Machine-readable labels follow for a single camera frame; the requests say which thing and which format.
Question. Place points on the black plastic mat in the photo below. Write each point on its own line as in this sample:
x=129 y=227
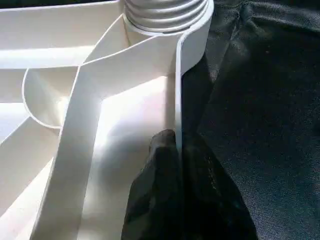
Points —
x=270 y=100

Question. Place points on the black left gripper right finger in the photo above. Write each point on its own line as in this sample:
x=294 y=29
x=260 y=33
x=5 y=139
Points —
x=215 y=200

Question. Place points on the white plastic table top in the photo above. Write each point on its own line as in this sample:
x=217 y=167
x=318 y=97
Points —
x=75 y=125

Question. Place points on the white plastic table leg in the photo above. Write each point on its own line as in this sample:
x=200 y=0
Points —
x=165 y=12

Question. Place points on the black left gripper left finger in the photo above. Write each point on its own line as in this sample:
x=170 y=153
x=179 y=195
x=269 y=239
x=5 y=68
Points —
x=155 y=200

